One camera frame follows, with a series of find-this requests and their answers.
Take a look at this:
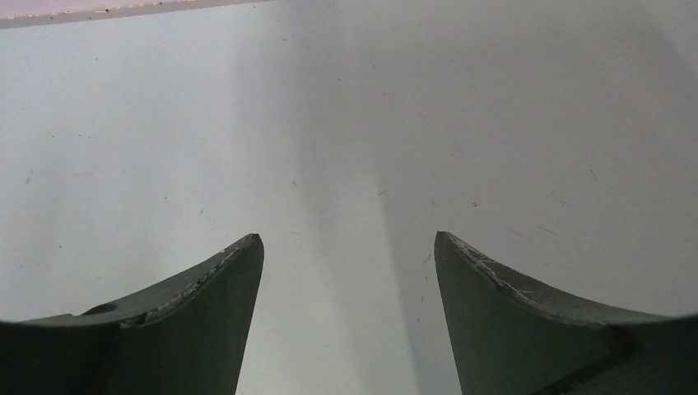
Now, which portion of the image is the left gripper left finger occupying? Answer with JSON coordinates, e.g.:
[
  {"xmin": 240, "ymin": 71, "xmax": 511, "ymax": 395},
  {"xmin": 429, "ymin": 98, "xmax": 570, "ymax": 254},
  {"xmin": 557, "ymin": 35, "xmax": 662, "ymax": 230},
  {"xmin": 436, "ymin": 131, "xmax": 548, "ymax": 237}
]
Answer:
[{"xmin": 1, "ymin": 234, "xmax": 264, "ymax": 394}]

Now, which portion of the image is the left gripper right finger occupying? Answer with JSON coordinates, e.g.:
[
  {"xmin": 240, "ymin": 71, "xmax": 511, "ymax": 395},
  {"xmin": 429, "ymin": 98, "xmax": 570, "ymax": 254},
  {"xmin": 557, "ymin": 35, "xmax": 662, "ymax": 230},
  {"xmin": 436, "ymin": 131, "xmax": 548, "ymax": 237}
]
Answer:
[{"xmin": 434, "ymin": 231, "xmax": 697, "ymax": 394}]

